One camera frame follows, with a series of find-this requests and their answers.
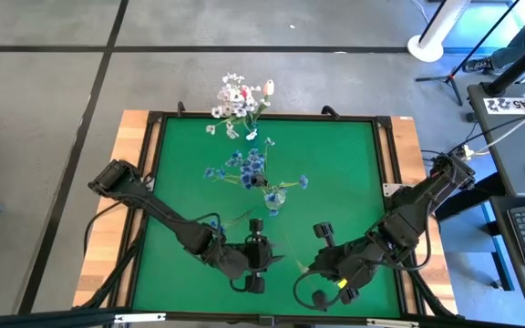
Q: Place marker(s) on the white power plug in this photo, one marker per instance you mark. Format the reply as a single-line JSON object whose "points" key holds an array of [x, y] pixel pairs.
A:
{"points": [[467, 151]]}

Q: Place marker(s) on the black aluminium table frame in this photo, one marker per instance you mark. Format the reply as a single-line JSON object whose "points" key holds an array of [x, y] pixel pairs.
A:
{"points": [[39, 317]]}

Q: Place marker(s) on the light wooden table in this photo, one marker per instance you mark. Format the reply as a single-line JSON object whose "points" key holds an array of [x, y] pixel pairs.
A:
{"points": [[103, 246]]}

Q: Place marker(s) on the blue metal bar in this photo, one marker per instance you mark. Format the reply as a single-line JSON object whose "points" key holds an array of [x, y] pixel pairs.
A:
{"points": [[501, 255]]}

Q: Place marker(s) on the pale pink artificial tulip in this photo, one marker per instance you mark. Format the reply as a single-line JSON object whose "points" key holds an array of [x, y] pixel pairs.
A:
{"points": [[268, 87]]}

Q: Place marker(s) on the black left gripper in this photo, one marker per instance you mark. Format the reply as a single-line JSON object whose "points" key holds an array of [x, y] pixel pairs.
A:
{"points": [[253, 257]]}

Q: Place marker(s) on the black tripod stand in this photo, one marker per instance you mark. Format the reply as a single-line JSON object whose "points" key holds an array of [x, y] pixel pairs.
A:
{"points": [[449, 77]]}

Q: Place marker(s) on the black artificial tulip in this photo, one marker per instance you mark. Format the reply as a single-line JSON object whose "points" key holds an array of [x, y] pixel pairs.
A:
{"points": [[259, 181], [295, 255]]}

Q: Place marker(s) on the red artificial tulip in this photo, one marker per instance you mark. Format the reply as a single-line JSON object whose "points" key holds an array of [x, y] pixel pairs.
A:
{"points": [[245, 92]]}

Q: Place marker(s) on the white paper label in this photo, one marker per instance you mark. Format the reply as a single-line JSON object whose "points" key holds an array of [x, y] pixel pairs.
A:
{"points": [[504, 105]]}

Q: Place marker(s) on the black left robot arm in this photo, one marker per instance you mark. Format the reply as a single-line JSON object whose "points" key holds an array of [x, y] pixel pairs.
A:
{"points": [[162, 212]]}

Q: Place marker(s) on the silver metal bracket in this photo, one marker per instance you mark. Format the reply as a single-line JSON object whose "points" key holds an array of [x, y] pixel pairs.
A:
{"points": [[139, 317], [392, 323]]}

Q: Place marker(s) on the white pole with round base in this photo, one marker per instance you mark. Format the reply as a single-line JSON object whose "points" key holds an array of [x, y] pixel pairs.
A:
{"points": [[426, 48]]}

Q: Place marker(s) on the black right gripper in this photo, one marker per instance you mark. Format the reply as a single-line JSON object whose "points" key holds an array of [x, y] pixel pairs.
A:
{"points": [[344, 264]]}

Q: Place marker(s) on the white artificial flower bunch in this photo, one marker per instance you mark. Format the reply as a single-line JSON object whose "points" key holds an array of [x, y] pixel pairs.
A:
{"points": [[230, 95]]}

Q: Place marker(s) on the small black camera box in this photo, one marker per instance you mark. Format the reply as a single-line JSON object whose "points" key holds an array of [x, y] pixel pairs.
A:
{"points": [[266, 320]]}

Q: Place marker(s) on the green table mat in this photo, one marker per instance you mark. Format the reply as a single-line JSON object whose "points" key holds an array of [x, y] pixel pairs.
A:
{"points": [[335, 150]]}

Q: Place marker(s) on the small blue flower sprig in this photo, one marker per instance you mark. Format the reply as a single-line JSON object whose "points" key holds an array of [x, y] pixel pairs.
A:
{"points": [[244, 216]]}

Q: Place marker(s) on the blue artificial flower bunch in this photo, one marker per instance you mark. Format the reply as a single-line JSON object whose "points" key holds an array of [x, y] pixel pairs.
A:
{"points": [[246, 175]]}

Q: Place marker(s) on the person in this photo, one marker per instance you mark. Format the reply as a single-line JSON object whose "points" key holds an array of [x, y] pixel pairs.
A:
{"points": [[479, 64]]}

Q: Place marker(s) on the black diagonal post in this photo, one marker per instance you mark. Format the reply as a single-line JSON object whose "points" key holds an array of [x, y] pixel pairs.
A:
{"points": [[517, 64]]}

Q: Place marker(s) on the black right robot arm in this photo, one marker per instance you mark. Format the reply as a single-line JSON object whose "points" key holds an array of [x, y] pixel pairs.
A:
{"points": [[408, 214]]}

